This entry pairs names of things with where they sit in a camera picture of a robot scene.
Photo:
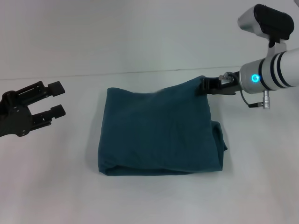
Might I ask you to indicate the silver connector on right arm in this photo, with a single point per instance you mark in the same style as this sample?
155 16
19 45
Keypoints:
265 99

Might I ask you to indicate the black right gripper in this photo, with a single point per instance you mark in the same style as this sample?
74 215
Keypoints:
226 87

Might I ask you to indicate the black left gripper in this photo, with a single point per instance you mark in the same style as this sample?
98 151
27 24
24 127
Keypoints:
15 119

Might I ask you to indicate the silver plug on right gripper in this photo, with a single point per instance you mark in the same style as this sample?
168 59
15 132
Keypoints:
225 78

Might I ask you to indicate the teal t-shirt with FREE print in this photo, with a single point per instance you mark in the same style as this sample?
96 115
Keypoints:
158 130

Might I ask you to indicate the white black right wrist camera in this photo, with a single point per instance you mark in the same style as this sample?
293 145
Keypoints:
266 21

